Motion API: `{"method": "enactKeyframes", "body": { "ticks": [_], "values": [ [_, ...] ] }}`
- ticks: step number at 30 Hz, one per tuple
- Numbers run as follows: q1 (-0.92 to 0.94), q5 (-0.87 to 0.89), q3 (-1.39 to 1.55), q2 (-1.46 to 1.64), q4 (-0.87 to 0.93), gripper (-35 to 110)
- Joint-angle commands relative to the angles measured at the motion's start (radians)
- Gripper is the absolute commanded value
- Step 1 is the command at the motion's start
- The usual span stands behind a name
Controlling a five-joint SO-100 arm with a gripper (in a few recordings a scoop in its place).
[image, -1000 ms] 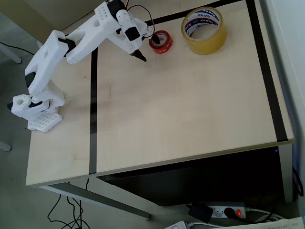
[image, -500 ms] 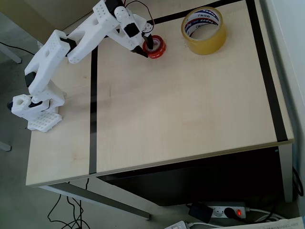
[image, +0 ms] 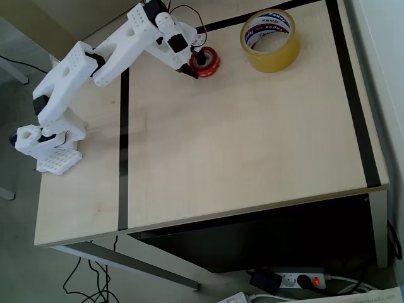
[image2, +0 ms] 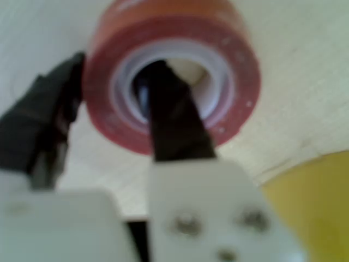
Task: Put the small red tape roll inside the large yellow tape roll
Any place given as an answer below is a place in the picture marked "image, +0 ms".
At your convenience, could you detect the white flat device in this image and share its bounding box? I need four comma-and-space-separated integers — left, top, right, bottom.
217, 292, 251, 303

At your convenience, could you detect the grey upright table leg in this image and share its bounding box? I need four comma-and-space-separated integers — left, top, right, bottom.
368, 190, 389, 270

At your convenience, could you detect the long grey furniture foot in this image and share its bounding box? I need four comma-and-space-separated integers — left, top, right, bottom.
0, 57, 30, 85

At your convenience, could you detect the black hanging cable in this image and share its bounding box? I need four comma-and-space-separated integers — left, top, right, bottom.
386, 220, 403, 263

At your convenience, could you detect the black power adapter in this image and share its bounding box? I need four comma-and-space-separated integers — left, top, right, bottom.
249, 267, 283, 296

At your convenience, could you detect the red black gripper servo cable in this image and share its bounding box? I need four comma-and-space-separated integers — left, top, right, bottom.
163, 0, 210, 49

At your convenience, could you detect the red tape roll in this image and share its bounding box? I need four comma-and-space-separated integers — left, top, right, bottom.
189, 46, 221, 80

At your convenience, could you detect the white power strip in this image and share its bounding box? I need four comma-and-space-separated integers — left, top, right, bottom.
277, 267, 331, 291

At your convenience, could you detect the printed paper sheet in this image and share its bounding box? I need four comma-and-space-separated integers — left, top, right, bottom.
299, 285, 404, 303

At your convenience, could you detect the thin black tape strip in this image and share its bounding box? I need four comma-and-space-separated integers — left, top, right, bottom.
194, 0, 323, 35

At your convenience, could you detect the black floor cable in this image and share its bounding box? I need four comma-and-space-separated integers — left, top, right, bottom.
62, 235, 119, 303

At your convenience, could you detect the grey slanted table leg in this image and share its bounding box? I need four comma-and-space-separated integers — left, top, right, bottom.
50, 235, 201, 292

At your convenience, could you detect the large yellow tape roll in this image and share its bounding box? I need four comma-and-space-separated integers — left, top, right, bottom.
240, 8, 302, 74

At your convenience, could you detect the thin black cable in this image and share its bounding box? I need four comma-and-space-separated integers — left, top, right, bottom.
0, 55, 48, 74

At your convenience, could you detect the black panel under table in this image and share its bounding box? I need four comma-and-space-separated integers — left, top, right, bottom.
128, 193, 377, 274

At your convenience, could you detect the wide black tape strip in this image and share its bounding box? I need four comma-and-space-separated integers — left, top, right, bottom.
324, 0, 382, 189

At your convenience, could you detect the black round plug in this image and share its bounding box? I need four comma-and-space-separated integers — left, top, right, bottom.
296, 273, 314, 290

